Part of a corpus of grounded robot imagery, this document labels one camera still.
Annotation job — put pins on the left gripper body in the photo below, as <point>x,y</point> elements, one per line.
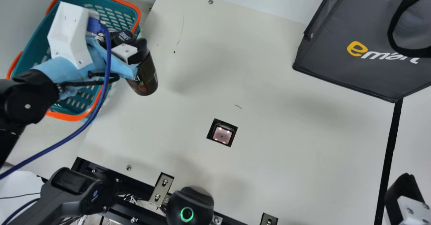
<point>67,71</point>

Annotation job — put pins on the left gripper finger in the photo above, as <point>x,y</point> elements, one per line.
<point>129,53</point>

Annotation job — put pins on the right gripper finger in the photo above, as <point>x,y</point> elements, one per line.
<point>404,198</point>

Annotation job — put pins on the dark coffee bottle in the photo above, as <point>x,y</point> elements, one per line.
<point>146,76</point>

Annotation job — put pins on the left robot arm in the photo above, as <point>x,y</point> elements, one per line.
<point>27,100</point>

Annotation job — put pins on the teal shopping basket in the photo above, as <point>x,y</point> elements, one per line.
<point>118,16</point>

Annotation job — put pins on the black strip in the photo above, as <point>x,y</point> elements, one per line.
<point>387,164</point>

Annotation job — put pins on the small square scanner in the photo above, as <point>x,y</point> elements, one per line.
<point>222,133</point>

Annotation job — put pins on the black device with green light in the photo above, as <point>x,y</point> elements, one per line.
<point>188,204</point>

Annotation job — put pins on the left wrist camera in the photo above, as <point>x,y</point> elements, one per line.
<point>69,29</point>

